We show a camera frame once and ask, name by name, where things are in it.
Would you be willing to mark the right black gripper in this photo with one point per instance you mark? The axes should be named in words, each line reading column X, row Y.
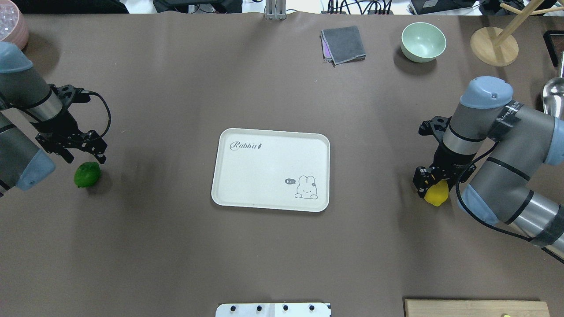
column 449, row 161

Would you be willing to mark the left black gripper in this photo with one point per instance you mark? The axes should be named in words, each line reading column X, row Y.
column 56, row 123

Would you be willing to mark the yellow lemon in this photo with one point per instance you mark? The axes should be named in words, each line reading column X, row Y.
column 438, row 193

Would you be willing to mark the green lime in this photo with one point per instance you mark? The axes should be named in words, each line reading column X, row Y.
column 87, row 174

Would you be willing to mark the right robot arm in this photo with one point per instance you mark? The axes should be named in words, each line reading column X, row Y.
column 488, row 150

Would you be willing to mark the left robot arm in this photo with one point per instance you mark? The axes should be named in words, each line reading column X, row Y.
column 36, row 122

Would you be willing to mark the white rabbit tray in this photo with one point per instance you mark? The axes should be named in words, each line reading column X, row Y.
column 272, row 170

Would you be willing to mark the pink bowl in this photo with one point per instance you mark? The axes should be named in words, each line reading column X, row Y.
column 13, row 26

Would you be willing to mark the metal scoop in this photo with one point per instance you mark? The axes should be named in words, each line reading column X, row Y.
column 553, row 93

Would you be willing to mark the green bowl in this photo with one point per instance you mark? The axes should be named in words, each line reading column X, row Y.
column 422, row 42

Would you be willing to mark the wooden mug tree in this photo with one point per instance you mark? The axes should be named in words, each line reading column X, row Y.
column 496, row 46

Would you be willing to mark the wooden cutting board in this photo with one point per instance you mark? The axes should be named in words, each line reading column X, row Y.
column 475, row 308

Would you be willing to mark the grey folded cloth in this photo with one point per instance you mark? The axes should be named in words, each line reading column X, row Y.
column 342, row 45

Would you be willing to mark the aluminium frame post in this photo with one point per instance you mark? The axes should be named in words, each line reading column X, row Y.
column 275, row 9

